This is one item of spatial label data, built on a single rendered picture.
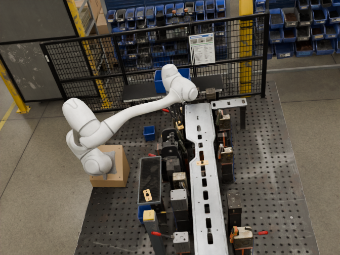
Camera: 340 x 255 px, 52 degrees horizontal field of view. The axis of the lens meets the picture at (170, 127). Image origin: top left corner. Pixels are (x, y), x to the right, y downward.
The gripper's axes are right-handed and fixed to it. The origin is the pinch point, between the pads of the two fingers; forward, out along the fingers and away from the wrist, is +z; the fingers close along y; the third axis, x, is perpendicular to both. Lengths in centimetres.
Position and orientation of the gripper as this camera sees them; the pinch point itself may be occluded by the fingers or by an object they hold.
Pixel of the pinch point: (178, 120)
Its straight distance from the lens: 231.9
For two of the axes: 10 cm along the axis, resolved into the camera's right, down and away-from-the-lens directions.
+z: 1.7, 7.6, 6.2
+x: -2.2, -5.9, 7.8
